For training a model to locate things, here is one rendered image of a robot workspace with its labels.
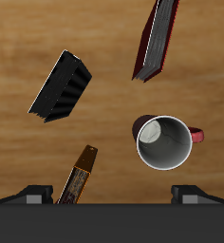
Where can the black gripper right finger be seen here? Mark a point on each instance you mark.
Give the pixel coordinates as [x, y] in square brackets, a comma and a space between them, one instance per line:
[188, 193]

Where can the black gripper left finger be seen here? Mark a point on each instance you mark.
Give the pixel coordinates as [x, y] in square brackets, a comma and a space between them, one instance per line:
[38, 193]

